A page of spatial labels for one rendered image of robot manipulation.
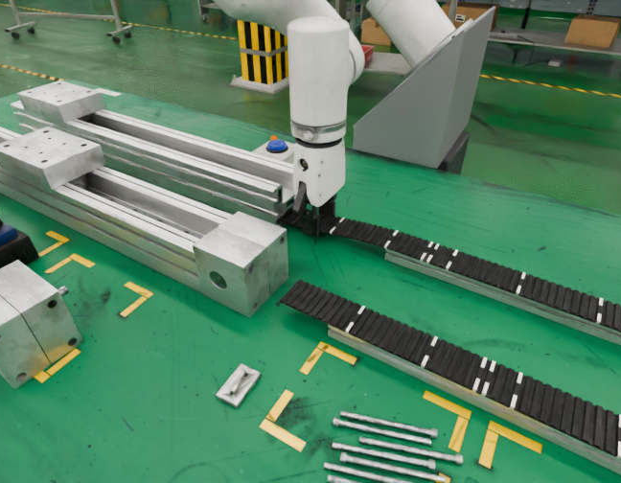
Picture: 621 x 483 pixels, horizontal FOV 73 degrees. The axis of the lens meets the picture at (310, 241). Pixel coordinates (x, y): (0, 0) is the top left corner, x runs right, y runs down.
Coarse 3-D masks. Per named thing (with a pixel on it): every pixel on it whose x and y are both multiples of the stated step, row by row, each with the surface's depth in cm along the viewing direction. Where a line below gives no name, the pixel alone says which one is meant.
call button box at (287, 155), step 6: (264, 144) 92; (288, 144) 92; (294, 144) 92; (258, 150) 89; (264, 150) 89; (270, 150) 88; (276, 150) 88; (282, 150) 88; (288, 150) 89; (270, 156) 87; (276, 156) 87; (282, 156) 87; (288, 156) 87; (288, 162) 88
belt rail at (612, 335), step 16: (400, 256) 69; (432, 272) 66; (448, 272) 65; (480, 288) 63; (496, 288) 62; (512, 304) 62; (528, 304) 61; (560, 320) 59; (576, 320) 58; (608, 336) 56
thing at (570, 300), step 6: (564, 288) 60; (570, 288) 60; (564, 294) 59; (570, 294) 59; (576, 294) 59; (564, 300) 58; (570, 300) 58; (576, 300) 58; (564, 306) 57; (570, 306) 57; (576, 306) 57; (570, 312) 56; (576, 312) 56
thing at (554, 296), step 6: (552, 282) 61; (552, 288) 60; (558, 288) 60; (546, 294) 59; (552, 294) 59; (558, 294) 59; (546, 300) 58; (552, 300) 58; (558, 300) 58; (552, 306) 57; (558, 306) 57
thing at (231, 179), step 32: (32, 128) 105; (64, 128) 99; (96, 128) 92; (128, 128) 96; (160, 128) 92; (128, 160) 90; (160, 160) 85; (192, 160) 80; (224, 160) 84; (256, 160) 80; (192, 192) 84; (224, 192) 78; (256, 192) 74; (288, 192) 79
